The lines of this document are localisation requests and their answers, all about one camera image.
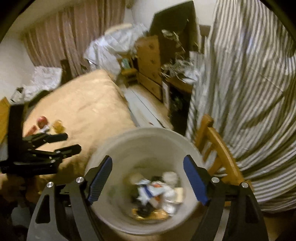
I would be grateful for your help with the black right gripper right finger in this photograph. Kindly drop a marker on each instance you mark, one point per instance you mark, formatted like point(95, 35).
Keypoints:
point(245, 220)

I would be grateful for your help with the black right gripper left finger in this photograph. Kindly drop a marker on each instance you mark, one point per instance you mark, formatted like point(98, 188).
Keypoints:
point(63, 212)

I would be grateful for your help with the white tissue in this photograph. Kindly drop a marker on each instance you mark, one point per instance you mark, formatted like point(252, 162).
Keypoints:
point(173, 195)

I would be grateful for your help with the white paper wrapper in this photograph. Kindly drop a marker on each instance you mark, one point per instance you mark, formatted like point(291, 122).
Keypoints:
point(149, 192)

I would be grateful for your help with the white trash bucket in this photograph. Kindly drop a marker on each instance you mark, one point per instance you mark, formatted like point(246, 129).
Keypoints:
point(138, 155)

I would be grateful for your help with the red carton box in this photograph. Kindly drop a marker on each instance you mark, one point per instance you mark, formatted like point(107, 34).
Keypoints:
point(31, 131)

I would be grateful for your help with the red apple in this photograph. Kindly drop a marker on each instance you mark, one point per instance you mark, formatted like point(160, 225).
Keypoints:
point(42, 121)

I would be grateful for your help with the orange plastic bottle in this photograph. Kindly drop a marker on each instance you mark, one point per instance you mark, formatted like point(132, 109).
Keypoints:
point(58, 127)

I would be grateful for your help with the wooden headboard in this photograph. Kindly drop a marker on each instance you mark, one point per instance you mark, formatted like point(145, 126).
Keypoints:
point(4, 117)

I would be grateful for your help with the wooden chair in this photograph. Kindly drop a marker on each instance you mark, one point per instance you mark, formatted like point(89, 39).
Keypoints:
point(207, 140)

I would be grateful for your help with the white plastic cover left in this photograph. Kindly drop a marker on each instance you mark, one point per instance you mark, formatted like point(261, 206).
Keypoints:
point(43, 79)

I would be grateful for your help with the white plastic cover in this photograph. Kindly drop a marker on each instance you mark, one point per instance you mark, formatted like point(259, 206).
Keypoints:
point(104, 52)
point(43, 79)

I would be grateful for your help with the brown curtain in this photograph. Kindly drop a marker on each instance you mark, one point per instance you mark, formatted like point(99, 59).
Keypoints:
point(65, 35)

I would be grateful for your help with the white plastic cover right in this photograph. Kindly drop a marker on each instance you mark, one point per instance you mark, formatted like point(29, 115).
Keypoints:
point(104, 52)

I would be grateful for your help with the striped grey white sheet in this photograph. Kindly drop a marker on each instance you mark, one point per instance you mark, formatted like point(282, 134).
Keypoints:
point(247, 85)

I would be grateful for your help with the dark wooden side table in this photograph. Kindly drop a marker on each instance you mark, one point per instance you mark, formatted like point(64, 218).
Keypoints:
point(180, 91)

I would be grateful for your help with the wooden chest of drawers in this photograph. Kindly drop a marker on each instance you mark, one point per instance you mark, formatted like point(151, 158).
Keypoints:
point(149, 65)

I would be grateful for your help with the black flat monitor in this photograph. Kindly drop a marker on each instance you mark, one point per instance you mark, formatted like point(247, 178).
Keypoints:
point(177, 30)

